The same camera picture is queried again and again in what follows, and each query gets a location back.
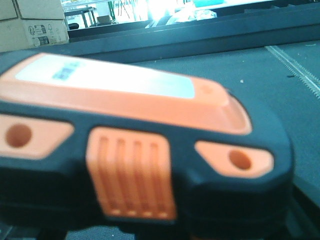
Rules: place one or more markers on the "orange black barcode scanner gun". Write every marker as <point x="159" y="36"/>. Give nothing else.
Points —
<point x="130" y="147"/>

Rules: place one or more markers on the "dark grey fabric mat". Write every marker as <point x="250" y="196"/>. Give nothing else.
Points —
<point x="275" y="87"/>

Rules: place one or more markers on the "large stacked cardboard boxes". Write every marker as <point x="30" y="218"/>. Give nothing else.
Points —
<point x="27" y="24"/>

